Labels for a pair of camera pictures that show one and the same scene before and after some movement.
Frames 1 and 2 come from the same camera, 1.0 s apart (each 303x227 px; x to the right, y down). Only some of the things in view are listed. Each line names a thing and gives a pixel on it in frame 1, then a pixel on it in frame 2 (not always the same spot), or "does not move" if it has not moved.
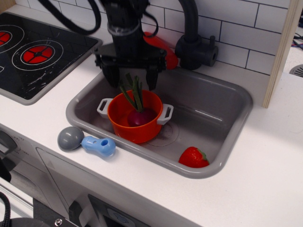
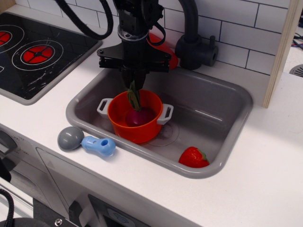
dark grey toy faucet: [190, 51] does not move
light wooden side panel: [283, 51] does not move
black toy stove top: [35, 57] does not move
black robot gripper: [128, 50] to [133, 56]
